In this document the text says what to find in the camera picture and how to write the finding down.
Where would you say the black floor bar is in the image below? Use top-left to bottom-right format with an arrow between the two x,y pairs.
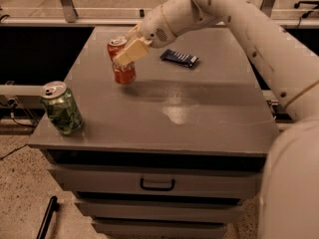
36,196 -> 59,239

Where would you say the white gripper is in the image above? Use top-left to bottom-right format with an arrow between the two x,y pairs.
114,0 -> 220,66

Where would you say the green soda can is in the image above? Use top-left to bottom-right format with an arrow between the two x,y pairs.
40,81 -> 84,135

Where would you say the metal window frame rail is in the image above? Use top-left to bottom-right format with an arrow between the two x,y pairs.
0,0 -> 319,29

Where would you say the dark blue snack bar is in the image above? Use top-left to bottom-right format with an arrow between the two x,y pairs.
160,49 -> 198,68

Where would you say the black drawer handle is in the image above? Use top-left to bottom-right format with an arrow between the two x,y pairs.
140,178 -> 175,192

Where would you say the grey drawer cabinet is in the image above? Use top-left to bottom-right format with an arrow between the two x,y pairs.
30,27 -> 278,239

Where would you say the black office chair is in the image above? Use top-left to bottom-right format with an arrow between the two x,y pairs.
294,0 -> 319,19

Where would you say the red coke can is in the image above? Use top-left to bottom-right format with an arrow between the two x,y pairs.
107,36 -> 137,85

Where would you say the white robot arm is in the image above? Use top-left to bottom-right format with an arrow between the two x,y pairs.
115,0 -> 319,239

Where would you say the black cable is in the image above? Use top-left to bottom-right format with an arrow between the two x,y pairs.
0,97 -> 38,161

